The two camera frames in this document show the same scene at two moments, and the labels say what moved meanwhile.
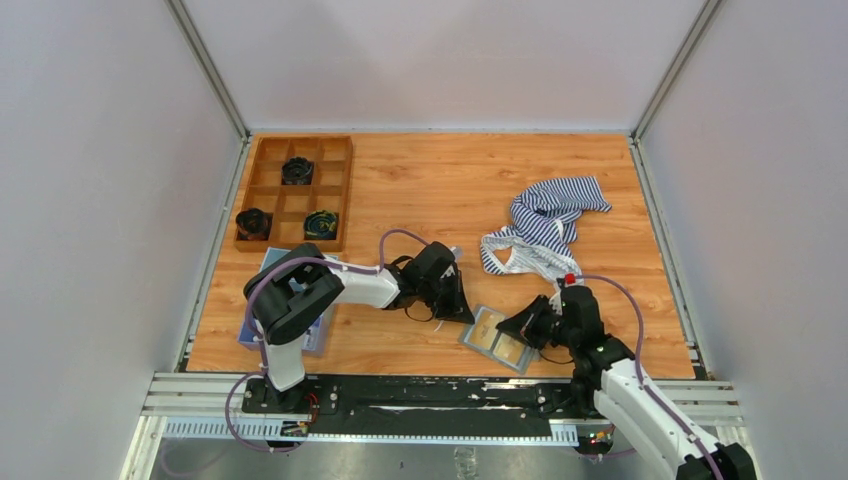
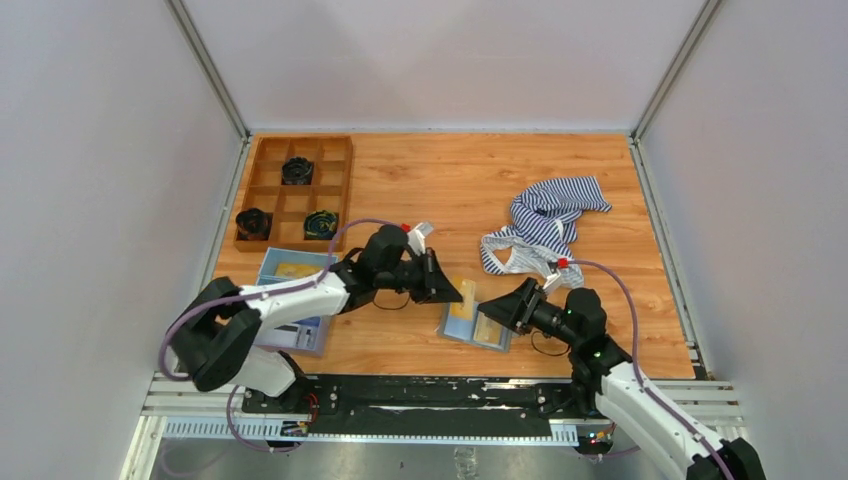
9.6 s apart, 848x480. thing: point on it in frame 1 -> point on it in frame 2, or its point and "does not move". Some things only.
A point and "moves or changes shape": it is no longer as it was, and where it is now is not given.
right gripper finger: x=537 y=338 -> x=522 y=323
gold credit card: x=484 y=329 moves or changes shape
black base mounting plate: x=418 y=401 does not move
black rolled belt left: x=253 y=224 does not move
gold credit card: x=508 y=349 -> x=487 y=329
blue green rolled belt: x=320 y=224 does not move
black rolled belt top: x=297 y=171 does not move
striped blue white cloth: x=545 y=217 does not move
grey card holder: x=485 y=339 moves or changes shape
